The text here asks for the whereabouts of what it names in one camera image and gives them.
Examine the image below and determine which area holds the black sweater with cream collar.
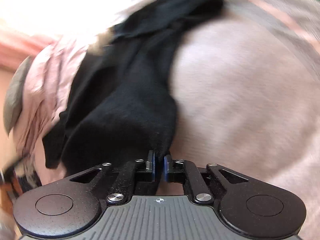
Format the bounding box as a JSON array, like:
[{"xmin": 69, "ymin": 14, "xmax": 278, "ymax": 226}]
[{"xmin": 42, "ymin": 0, "xmax": 223, "ymax": 174}]

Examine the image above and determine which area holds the pink and grey duvet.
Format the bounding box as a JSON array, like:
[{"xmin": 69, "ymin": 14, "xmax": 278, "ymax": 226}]
[{"xmin": 1, "ymin": 0, "xmax": 319, "ymax": 239}]

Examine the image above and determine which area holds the grey checked pillow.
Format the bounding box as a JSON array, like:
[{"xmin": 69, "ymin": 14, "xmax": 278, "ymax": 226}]
[{"xmin": 3, "ymin": 56, "xmax": 33, "ymax": 135}]

